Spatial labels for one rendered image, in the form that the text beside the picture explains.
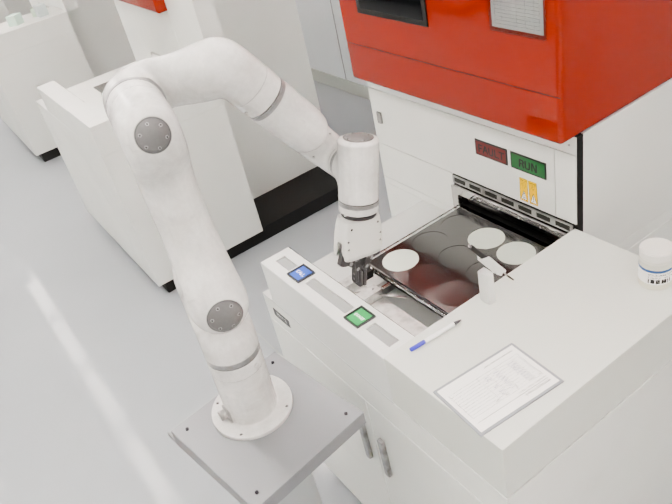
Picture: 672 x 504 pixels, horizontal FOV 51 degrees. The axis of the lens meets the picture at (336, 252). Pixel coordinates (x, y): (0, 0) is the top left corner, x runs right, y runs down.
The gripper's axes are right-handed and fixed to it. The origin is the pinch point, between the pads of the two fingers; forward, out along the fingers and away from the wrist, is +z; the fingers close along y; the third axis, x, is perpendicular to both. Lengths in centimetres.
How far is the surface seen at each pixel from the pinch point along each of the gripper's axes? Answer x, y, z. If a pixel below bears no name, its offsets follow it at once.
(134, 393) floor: -142, 18, 118
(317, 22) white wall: -345, -215, 18
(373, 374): 4.0, -0.9, 24.9
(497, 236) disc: -9, -53, 11
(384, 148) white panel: -68, -60, 3
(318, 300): -18.2, -0.6, 15.7
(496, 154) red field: -15, -57, -11
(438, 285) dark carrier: -5.8, -29.2, 15.7
